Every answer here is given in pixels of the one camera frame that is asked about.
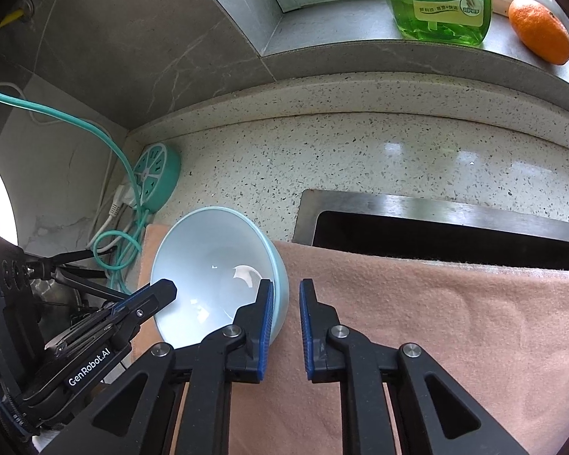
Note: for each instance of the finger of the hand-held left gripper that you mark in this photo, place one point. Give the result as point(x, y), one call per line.
point(147, 298)

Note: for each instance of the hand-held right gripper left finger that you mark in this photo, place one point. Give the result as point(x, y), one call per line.
point(265, 327)

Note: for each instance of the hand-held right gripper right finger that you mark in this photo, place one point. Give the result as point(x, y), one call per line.
point(306, 327)

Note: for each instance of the light blue ceramic bowl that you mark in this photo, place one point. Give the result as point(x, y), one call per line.
point(204, 256)

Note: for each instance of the black tripod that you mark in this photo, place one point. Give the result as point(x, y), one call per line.
point(76, 258)

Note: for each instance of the peach towel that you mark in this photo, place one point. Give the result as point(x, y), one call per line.
point(431, 341)

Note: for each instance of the teal round power strip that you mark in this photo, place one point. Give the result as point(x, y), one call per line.
point(156, 170)

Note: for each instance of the steel sink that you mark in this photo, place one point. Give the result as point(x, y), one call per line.
point(408, 204)

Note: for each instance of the green dish soap bottle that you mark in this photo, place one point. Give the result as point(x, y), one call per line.
point(431, 9)

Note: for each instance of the orange tangerine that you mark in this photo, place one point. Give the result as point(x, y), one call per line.
point(540, 31)

